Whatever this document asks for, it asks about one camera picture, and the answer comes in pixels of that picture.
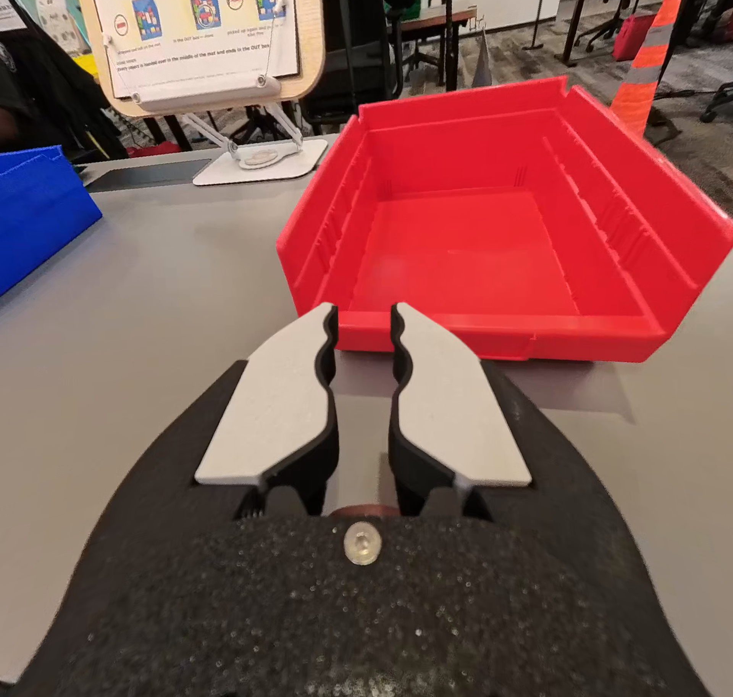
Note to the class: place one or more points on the clipboard with instruction sheet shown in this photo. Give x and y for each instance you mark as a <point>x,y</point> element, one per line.
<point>195,27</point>

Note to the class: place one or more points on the wooden table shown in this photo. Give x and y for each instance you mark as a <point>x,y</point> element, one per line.
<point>433,19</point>

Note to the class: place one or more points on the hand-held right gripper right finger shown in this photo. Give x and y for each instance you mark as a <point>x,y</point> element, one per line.
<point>458,417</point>

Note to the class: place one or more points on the blue plastic bin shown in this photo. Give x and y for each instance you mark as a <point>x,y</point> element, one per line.
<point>34,222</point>

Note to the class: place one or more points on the red plastic bin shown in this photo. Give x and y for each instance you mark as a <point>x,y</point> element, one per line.
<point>481,250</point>

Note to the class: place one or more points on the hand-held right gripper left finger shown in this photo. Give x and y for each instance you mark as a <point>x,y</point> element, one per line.
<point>269,417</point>

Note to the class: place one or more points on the orange striped bar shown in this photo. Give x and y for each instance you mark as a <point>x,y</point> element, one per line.
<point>647,62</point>

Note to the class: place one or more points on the red bag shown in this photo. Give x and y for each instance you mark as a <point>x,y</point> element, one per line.
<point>632,35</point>

